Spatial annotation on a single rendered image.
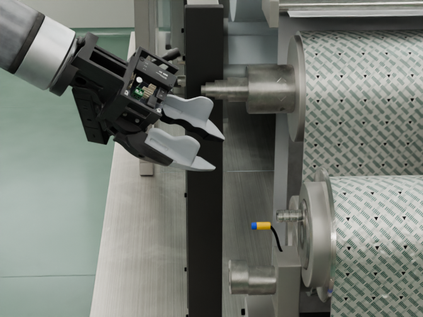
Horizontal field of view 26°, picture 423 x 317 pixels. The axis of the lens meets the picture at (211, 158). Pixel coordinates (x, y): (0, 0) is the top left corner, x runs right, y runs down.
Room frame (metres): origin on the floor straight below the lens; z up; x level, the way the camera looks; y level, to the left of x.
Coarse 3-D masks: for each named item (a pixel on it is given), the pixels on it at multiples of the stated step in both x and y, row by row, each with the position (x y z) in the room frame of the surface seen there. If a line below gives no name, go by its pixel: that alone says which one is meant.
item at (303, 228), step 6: (300, 204) 0.91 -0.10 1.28; (306, 204) 0.89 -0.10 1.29; (306, 210) 0.88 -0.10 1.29; (306, 216) 0.88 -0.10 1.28; (300, 222) 0.91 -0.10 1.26; (306, 222) 0.87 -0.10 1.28; (300, 228) 0.91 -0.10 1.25; (306, 228) 0.87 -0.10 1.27; (300, 234) 0.91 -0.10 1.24; (306, 234) 0.87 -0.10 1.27; (300, 240) 0.91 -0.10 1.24; (306, 240) 0.86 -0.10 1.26; (300, 246) 0.90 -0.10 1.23; (306, 246) 0.86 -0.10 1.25; (300, 252) 0.90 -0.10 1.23; (306, 252) 0.86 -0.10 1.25; (300, 258) 0.90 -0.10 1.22; (306, 258) 0.86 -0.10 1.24; (306, 264) 0.86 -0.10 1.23
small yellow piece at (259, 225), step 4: (252, 224) 0.95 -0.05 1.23; (256, 224) 0.95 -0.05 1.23; (260, 224) 0.95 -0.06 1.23; (264, 224) 0.95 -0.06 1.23; (268, 224) 0.95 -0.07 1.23; (252, 228) 0.95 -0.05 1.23; (256, 228) 0.95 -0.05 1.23; (260, 228) 0.95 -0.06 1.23; (264, 228) 0.95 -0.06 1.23; (268, 228) 0.95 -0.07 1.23; (272, 228) 0.95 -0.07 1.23; (276, 236) 0.95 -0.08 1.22; (276, 240) 0.94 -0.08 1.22; (280, 248) 0.94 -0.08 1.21
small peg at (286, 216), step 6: (282, 210) 0.90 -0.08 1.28; (288, 210) 0.90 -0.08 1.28; (294, 210) 0.90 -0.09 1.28; (300, 210) 0.90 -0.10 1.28; (276, 216) 0.90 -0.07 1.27; (282, 216) 0.89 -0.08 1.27; (288, 216) 0.89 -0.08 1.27; (294, 216) 0.89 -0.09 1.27; (300, 216) 0.89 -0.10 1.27; (282, 222) 0.90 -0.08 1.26; (288, 222) 0.90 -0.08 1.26
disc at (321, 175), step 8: (320, 168) 0.92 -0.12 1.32; (320, 176) 0.91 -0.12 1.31; (328, 176) 0.89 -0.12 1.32; (328, 184) 0.87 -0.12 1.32; (328, 192) 0.86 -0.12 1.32; (328, 200) 0.86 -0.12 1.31; (328, 208) 0.86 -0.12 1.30; (328, 216) 0.85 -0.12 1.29; (328, 264) 0.84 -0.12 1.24; (328, 272) 0.84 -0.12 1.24; (328, 280) 0.83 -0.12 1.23; (320, 288) 0.87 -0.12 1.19; (328, 288) 0.83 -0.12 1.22; (320, 296) 0.87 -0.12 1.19; (328, 296) 0.84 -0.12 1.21
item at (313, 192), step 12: (300, 192) 0.94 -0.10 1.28; (312, 192) 0.88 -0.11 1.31; (312, 204) 0.87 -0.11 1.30; (324, 204) 0.87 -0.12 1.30; (312, 216) 0.86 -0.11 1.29; (324, 216) 0.86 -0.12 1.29; (312, 228) 0.85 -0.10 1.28; (324, 228) 0.85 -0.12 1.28; (312, 240) 0.84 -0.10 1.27; (324, 240) 0.84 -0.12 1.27; (312, 252) 0.84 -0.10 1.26; (324, 252) 0.84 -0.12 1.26; (312, 264) 0.84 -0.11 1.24; (324, 264) 0.84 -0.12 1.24; (312, 276) 0.84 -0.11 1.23; (324, 276) 0.84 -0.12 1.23
